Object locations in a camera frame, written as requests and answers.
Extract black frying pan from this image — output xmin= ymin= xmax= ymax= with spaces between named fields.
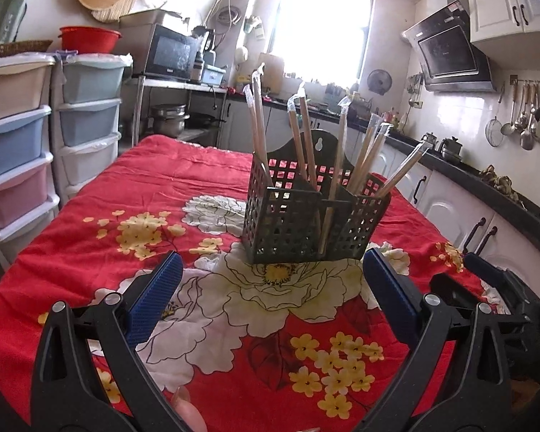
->
xmin=186 ymin=112 xmax=226 ymax=129

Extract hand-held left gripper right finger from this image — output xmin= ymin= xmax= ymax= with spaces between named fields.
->
xmin=355 ymin=247 xmax=514 ymax=432

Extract stacked steel pots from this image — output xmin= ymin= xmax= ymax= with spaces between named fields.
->
xmin=149 ymin=104 xmax=190 ymax=138

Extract teal knife block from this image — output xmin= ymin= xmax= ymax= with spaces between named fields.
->
xmin=325 ymin=85 xmax=343 ymax=111

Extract black microwave oven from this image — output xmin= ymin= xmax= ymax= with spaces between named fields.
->
xmin=143 ymin=24 xmax=201 ymax=82

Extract small wall fan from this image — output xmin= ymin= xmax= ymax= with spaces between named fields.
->
xmin=366 ymin=69 xmax=393 ymax=96

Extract dark green utensil basket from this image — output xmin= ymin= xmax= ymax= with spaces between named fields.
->
xmin=243 ymin=129 xmax=391 ymax=265

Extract metal shelf rack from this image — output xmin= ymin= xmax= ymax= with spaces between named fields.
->
xmin=132 ymin=76 xmax=228 ymax=147

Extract beige cutting board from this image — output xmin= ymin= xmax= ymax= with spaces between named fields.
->
xmin=258 ymin=53 xmax=285 ymax=93

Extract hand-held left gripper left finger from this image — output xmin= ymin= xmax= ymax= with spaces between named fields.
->
xmin=29 ymin=251 xmax=194 ymax=432

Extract grey storage box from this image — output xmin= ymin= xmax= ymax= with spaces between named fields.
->
xmin=119 ymin=9 xmax=181 ymax=30

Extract black range hood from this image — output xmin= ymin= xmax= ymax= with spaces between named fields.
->
xmin=402 ymin=0 xmax=498 ymax=93

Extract brown wicker basket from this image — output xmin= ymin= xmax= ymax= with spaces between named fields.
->
xmin=0 ymin=40 xmax=54 ymax=58

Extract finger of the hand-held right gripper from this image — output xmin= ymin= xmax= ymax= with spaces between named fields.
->
xmin=429 ymin=272 xmax=478 ymax=311
xmin=463 ymin=252 xmax=509 ymax=285

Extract red plastic basin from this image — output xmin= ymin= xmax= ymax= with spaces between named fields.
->
xmin=58 ymin=26 xmax=122 ymax=54

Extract teal plastic bin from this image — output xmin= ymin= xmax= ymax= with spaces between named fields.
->
xmin=202 ymin=64 xmax=228 ymax=86

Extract teal plastic drawer tower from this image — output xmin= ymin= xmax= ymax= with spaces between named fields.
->
xmin=56 ymin=54 xmax=133 ymax=199

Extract row of hanging kitchen utensils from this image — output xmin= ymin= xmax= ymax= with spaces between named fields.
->
xmin=499 ymin=78 xmax=540 ymax=151

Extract bunch of chopsticks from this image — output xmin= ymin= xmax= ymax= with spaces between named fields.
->
xmin=243 ymin=62 xmax=433 ymax=257

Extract person's left hand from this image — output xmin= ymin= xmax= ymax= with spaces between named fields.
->
xmin=171 ymin=386 xmax=208 ymax=432

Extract red floral blanket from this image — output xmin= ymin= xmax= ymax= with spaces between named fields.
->
xmin=0 ymin=134 xmax=514 ymax=432

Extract brown dried plant bundle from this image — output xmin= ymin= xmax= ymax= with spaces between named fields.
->
xmin=479 ymin=165 xmax=523 ymax=203

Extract wire mesh strainer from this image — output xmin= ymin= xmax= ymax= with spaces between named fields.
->
xmin=485 ymin=83 xmax=507 ymax=147

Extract kitchen window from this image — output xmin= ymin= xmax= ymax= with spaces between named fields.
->
xmin=267 ymin=0 xmax=374 ymax=84

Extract beige blue pink drawer tower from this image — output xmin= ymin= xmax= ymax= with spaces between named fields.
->
xmin=0 ymin=54 xmax=61 ymax=271

